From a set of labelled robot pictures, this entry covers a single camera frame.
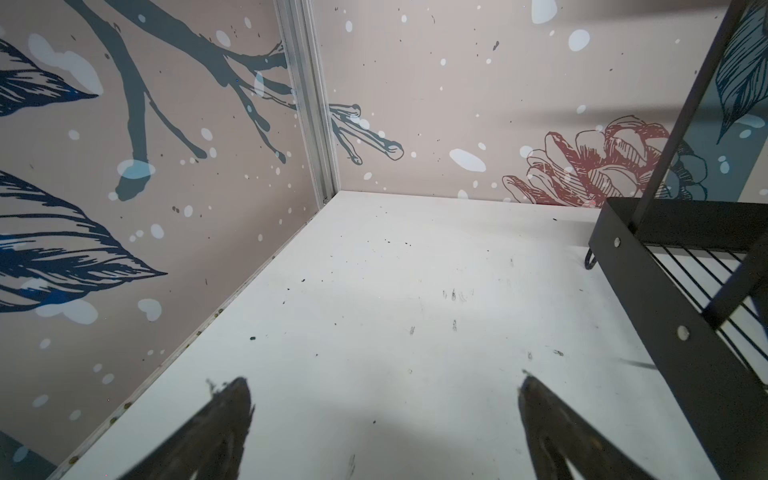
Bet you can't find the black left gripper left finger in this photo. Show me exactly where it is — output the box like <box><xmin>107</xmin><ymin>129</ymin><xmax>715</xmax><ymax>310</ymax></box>
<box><xmin>121</xmin><ymin>377</ymin><xmax>255</xmax><ymax>480</ymax></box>

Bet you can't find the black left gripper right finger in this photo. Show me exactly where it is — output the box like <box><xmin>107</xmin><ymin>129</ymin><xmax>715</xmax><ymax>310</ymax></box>
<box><xmin>518</xmin><ymin>375</ymin><xmax>652</xmax><ymax>479</ymax></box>

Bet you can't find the black two-tier dish rack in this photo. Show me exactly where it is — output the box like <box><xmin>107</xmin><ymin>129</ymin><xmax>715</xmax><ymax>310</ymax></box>
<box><xmin>584</xmin><ymin>1</ymin><xmax>767</xmax><ymax>479</ymax></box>

